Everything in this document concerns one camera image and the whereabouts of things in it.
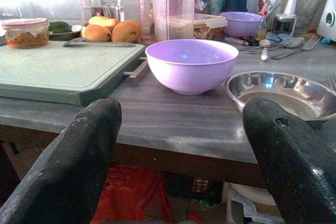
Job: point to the steel round dish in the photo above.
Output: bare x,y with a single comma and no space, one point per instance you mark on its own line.
288,91

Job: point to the small glass bottle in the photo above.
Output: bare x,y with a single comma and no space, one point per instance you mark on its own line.
261,28

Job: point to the green avocado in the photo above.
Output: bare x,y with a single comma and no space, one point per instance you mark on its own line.
60,26

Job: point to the small purple plastic bowl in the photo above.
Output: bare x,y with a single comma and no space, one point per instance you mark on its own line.
240,23

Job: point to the dark plate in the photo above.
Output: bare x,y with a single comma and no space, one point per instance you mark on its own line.
64,35

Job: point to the glass jar with red lid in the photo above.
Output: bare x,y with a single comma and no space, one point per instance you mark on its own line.
26,33

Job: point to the yellow mango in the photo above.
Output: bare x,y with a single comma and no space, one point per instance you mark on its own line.
103,21
95,33
126,31

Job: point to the tall clear plastic pitcher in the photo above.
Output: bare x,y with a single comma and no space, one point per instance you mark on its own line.
173,6

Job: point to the green cutting board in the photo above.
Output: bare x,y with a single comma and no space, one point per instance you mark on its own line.
60,70

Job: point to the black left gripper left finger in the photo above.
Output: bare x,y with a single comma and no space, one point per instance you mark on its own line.
65,171

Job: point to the black jar with orange band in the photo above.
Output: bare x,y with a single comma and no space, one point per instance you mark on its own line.
235,1

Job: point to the red plastic crate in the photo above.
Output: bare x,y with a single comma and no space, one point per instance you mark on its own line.
131,195

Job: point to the white kitchen appliance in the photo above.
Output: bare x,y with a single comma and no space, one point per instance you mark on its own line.
327,11

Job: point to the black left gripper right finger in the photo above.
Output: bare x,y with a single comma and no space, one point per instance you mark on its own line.
294,161

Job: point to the large purple plastic bowl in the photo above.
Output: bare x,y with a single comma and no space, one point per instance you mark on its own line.
193,65

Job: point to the steel trivet bar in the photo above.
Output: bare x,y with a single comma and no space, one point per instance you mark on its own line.
136,70

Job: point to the steel fork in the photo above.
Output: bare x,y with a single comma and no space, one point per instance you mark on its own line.
299,50

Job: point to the plastic food container with lid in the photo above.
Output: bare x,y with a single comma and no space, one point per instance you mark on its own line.
210,26

